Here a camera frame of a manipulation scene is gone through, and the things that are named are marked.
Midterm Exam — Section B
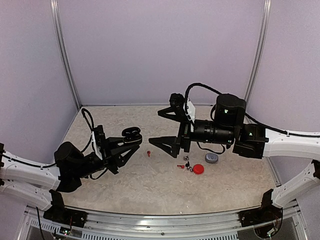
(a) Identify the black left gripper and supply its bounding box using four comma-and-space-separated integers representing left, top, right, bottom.
74, 136, 139, 179

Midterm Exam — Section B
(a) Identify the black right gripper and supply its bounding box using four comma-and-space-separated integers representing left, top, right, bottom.
148, 105, 236, 158

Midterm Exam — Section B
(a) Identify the black earbud charging case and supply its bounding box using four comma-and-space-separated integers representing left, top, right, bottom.
121, 126, 142, 143

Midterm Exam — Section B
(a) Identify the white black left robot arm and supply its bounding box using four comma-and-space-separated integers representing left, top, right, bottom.
0, 136, 142, 223

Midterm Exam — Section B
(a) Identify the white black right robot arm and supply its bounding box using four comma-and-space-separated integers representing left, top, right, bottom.
148, 93, 320, 222

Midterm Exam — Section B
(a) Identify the red round case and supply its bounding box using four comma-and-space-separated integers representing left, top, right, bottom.
192, 164, 205, 175

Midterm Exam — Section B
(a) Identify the grey oval charging case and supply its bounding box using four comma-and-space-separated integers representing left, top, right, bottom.
204, 152, 219, 164

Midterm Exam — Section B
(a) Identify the purple clip earbud lower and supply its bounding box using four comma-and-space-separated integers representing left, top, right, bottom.
186, 166, 193, 172

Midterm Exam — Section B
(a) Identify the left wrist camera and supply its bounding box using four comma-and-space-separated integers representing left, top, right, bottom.
91, 125, 105, 160

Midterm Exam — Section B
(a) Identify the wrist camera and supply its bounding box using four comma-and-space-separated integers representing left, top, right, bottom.
91, 125, 105, 160
169, 93, 194, 123

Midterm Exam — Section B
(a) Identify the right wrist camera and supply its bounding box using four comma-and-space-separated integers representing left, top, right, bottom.
169, 93, 194, 123

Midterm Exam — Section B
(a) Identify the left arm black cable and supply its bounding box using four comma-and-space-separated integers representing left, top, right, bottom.
81, 108, 98, 151

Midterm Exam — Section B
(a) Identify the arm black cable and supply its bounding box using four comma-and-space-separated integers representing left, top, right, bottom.
184, 82, 320, 138
81, 108, 98, 151

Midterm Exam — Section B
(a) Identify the front aluminium rail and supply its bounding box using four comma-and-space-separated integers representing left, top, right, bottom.
18, 197, 308, 240

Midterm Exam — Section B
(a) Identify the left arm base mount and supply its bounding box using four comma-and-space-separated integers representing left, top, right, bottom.
43, 189, 88, 228

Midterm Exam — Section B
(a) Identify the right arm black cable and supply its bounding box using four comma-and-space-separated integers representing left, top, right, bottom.
184, 82, 320, 138

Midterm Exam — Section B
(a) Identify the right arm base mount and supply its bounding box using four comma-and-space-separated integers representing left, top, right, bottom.
238, 189, 283, 240

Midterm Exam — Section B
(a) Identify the right aluminium corner post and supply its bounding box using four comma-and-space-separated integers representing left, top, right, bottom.
244, 0, 272, 103

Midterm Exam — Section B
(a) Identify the aluminium corner post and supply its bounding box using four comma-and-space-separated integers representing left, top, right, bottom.
244, 0, 272, 103
50, 0, 82, 111

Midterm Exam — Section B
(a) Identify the left aluminium corner post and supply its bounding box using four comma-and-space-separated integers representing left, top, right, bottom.
50, 0, 82, 111

